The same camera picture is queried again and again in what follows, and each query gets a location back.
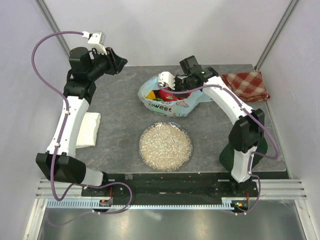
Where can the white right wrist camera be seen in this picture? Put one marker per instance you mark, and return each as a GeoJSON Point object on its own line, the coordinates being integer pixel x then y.
{"type": "Point", "coordinates": [166, 79]}

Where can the dark green baseball cap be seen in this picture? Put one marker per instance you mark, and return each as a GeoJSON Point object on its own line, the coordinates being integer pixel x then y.
{"type": "Point", "coordinates": [226, 157]}

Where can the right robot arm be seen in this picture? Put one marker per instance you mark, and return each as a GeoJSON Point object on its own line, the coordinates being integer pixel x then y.
{"type": "Point", "coordinates": [246, 135]}

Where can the red checkered cloth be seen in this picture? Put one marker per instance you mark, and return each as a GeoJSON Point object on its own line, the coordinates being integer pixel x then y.
{"type": "Point", "coordinates": [248, 86]}

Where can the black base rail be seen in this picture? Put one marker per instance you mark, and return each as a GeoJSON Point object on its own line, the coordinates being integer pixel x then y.
{"type": "Point", "coordinates": [172, 188]}

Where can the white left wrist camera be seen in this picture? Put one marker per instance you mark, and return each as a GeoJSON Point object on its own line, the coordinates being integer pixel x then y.
{"type": "Point", "coordinates": [96, 40]}

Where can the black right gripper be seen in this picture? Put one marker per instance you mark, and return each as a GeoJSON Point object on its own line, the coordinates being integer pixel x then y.
{"type": "Point", "coordinates": [177, 80]}

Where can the speckled round plate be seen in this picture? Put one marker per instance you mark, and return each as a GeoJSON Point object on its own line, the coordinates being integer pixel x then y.
{"type": "Point", "coordinates": [165, 147]}

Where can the light blue plastic bag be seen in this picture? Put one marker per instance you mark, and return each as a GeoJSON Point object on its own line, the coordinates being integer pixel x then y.
{"type": "Point", "coordinates": [180, 108]}

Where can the light blue cable duct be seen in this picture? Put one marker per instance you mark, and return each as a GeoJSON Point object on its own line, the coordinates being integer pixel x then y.
{"type": "Point", "coordinates": [99, 204]}

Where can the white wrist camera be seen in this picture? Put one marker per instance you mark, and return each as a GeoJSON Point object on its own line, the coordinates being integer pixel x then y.
{"type": "Point", "coordinates": [166, 79]}
{"type": "Point", "coordinates": [96, 40]}

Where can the white folded towel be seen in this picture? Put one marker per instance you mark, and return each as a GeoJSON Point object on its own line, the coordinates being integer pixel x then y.
{"type": "Point", "coordinates": [87, 135]}

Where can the yellow fake banana bunch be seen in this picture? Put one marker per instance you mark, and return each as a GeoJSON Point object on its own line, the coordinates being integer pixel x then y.
{"type": "Point", "coordinates": [151, 95]}

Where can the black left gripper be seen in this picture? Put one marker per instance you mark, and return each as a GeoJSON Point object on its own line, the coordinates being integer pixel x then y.
{"type": "Point", "coordinates": [116, 64]}

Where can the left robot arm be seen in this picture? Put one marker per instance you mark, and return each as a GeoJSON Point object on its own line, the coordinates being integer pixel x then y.
{"type": "Point", "coordinates": [58, 163]}

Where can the red fake dragon fruit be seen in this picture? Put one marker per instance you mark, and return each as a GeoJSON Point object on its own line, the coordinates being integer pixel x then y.
{"type": "Point", "coordinates": [168, 97]}

